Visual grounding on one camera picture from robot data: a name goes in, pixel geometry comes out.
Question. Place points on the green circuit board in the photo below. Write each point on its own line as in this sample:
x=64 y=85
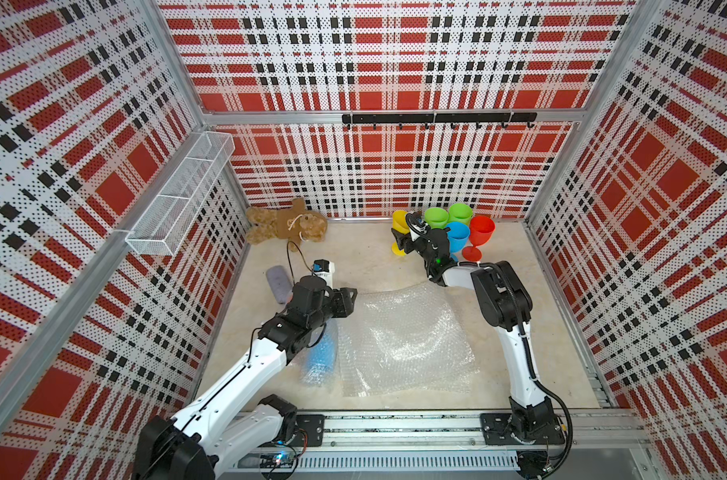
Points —
x=281 y=461

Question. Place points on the blue glass in bubble wrap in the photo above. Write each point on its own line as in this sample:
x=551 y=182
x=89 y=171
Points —
x=319 y=364

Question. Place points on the black hook rail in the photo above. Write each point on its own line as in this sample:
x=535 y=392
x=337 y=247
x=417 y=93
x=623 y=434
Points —
x=501 y=118

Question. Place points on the bubble wrap sheet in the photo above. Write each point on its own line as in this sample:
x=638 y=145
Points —
x=406 y=339

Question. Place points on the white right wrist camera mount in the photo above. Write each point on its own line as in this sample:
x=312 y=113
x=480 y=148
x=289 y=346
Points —
x=416 y=224

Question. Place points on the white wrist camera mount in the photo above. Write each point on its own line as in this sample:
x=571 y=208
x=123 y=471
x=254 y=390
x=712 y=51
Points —
x=324 y=269
x=416 y=224

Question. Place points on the yellow glass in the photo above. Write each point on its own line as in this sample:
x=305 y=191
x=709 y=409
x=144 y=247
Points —
x=399 y=225

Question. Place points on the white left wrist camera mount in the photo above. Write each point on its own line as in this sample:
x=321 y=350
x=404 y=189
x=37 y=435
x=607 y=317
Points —
x=324 y=269

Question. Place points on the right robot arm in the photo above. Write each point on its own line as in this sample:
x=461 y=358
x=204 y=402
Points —
x=537 y=413

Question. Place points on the white wire mesh basket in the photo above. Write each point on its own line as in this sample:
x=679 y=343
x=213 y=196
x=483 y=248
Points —
x=165 y=223

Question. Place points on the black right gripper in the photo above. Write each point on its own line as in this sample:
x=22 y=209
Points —
x=404 y=241

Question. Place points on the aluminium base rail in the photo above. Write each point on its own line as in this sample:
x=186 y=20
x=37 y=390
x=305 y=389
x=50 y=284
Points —
x=607 y=444

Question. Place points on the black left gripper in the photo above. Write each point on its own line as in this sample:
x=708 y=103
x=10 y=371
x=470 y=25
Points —
x=344 y=306

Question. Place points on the purple glass in bubble wrap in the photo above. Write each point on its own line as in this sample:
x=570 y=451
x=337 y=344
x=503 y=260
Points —
x=279 y=283

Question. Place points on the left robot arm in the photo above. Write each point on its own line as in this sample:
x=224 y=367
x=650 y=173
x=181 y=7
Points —
x=209 y=436

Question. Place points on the brown teddy bear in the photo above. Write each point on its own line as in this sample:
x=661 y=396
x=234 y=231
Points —
x=296 y=224

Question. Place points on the green wine glass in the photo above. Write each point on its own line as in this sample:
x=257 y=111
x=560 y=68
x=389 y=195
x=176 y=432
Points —
x=436 y=217
x=460 y=213

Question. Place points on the red glass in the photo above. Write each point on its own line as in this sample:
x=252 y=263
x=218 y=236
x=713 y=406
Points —
x=481 y=228

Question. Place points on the light blue glass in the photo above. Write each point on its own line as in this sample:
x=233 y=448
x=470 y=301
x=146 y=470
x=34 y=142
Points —
x=458 y=236

